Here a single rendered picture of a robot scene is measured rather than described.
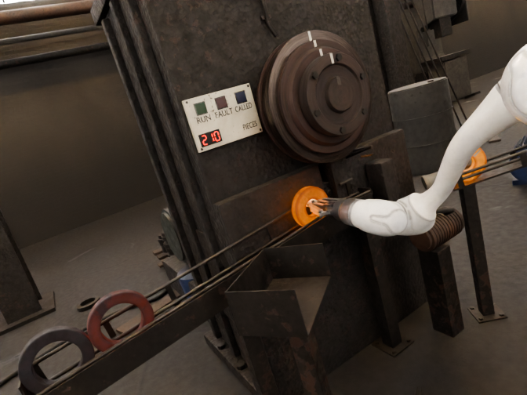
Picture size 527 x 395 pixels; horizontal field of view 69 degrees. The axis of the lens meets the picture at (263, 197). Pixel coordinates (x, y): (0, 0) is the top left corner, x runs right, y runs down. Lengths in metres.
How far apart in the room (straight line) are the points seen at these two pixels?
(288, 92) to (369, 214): 0.49
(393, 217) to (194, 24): 0.90
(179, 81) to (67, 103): 5.99
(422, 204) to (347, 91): 0.46
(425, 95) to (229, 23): 2.89
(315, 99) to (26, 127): 6.27
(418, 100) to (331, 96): 2.79
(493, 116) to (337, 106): 0.55
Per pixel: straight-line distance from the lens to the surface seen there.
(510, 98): 0.77
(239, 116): 1.42
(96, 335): 1.25
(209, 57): 1.43
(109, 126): 7.33
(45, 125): 7.25
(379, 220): 1.15
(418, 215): 1.25
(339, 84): 1.39
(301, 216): 1.42
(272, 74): 1.35
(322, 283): 1.20
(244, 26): 1.52
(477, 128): 1.02
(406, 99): 4.13
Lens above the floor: 1.17
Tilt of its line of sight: 14 degrees down
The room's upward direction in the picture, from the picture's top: 16 degrees counter-clockwise
